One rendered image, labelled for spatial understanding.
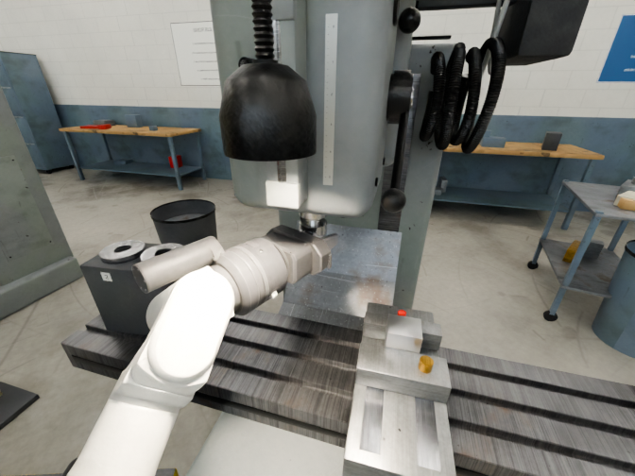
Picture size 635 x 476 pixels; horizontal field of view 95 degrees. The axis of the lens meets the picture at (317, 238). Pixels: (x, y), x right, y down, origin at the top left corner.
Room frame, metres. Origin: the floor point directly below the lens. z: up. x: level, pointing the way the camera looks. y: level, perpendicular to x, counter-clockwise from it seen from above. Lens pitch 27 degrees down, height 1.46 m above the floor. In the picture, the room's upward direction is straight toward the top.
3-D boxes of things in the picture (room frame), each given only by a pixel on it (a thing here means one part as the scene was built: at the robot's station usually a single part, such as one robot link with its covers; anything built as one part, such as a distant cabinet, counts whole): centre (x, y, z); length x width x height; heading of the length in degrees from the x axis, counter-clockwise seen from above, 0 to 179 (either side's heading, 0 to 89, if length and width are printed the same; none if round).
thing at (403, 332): (0.40, -0.16, 1.05); 0.06 x 0.05 x 0.06; 76
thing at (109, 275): (0.57, 0.39, 1.04); 0.22 x 0.12 x 0.20; 82
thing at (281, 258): (0.38, 0.06, 1.23); 0.13 x 0.12 x 0.10; 52
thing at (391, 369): (0.35, -0.15, 1.03); 0.15 x 0.06 x 0.04; 76
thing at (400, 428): (0.37, -0.15, 0.99); 0.35 x 0.15 x 0.11; 166
